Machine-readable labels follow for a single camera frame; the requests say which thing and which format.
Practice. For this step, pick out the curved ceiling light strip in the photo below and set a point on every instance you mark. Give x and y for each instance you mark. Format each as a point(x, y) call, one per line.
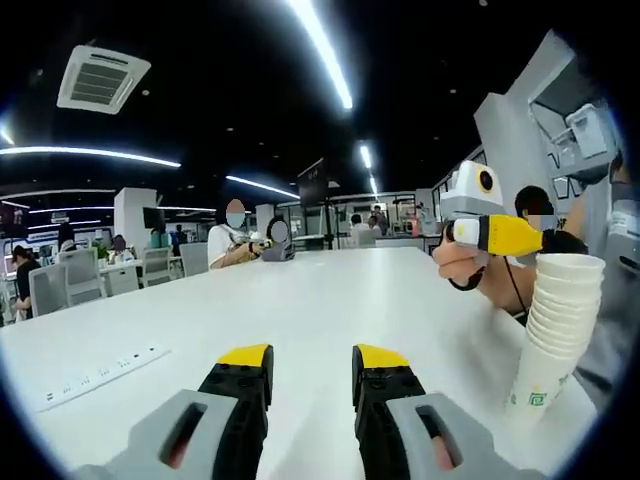
point(90, 152)

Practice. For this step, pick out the white tall panel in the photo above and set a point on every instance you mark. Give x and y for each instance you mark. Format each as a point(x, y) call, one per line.
point(500, 135)

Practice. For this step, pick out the stack of nested paper cups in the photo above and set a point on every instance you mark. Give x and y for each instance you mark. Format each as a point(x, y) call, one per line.
point(555, 330)

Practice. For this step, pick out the white table power strip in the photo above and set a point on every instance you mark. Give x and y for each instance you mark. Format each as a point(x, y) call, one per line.
point(105, 372)

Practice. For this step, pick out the row of white storage boxes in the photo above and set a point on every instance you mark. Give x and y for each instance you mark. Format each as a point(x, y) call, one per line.
point(585, 132)

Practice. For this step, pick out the white mesh office chair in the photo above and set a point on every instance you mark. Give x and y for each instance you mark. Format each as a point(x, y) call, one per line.
point(156, 265)
point(194, 259)
point(82, 275)
point(47, 290)

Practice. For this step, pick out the person's torso grey shirt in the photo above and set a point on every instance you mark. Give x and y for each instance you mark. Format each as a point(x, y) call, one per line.
point(600, 310)

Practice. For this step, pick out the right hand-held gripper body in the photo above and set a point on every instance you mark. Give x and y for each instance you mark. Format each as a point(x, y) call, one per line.
point(470, 195)

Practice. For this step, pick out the potted green plant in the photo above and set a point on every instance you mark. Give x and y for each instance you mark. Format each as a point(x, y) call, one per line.
point(101, 251)

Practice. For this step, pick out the long ceiling light strip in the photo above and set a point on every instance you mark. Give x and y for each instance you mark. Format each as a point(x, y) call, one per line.
point(325, 50)

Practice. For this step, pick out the grey ceiling mounted box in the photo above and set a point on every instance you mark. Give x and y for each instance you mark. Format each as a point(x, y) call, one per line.
point(334, 183)

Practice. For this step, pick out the white table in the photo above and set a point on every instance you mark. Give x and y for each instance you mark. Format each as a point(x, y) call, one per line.
point(300, 310)

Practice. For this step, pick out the segmented ceiling light strip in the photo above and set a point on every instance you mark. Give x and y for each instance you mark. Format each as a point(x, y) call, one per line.
point(366, 156)

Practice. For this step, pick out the dark grey mat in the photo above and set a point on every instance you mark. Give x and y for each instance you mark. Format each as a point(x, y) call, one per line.
point(278, 255)

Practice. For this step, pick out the dark red hanging display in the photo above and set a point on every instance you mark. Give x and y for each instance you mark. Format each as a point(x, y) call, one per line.
point(12, 219)

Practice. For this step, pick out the ceiling air conditioner unit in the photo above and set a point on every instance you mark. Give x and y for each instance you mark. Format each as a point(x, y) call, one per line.
point(102, 80)

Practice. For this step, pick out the person's right hand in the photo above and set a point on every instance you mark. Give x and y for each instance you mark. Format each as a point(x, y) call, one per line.
point(460, 265)

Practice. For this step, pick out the black hanging display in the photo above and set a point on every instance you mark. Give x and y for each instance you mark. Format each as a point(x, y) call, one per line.
point(312, 182)

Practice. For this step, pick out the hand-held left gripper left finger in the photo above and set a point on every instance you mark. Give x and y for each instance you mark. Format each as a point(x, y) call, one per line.
point(240, 405)

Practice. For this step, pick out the white chest-worn device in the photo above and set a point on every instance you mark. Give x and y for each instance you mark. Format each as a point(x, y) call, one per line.
point(622, 240)

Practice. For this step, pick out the black monitor on stand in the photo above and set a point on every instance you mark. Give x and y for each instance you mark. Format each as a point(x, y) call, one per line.
point(154, 217)

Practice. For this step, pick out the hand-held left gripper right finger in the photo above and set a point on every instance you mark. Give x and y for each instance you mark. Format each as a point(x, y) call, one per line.
point(385, 400)

